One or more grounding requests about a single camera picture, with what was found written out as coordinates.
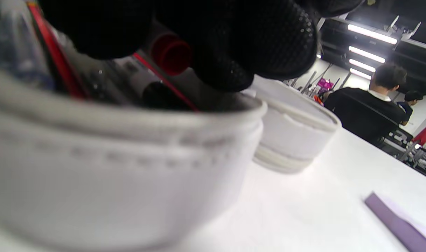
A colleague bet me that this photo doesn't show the white overhead camera rig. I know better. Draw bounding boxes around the white overhead camera rig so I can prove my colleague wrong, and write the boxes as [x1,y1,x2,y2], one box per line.
[386,15,421,41]

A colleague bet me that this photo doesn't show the purple sticky note pad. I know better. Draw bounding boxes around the purple sticky note pad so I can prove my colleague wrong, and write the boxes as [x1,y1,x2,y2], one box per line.
[364,192,426,252]

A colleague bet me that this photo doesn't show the white cartoon-print pencil case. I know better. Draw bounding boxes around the white cartoon-print pencil case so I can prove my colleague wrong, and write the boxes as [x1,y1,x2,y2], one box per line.
[0,52,342,252]

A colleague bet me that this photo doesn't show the red-capped white marker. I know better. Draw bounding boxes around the red-capped white marker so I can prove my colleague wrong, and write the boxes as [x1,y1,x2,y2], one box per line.
[151,32,194,76]

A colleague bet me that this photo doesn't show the person's right hand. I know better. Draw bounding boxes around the person's right hand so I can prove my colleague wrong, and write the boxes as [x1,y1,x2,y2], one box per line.
[38,0,366,93]

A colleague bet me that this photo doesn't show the red flag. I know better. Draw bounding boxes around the red flag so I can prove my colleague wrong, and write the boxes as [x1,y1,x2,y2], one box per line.
[412,123,426,147]

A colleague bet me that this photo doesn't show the ceiling light strips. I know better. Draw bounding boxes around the ceiling light strips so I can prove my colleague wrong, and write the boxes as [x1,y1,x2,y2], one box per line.
[348,23,398,80]

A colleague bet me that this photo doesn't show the red pencil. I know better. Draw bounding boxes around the red pencil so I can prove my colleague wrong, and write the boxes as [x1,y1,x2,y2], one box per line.
[132,52,200,112]
[26,0,91,101]

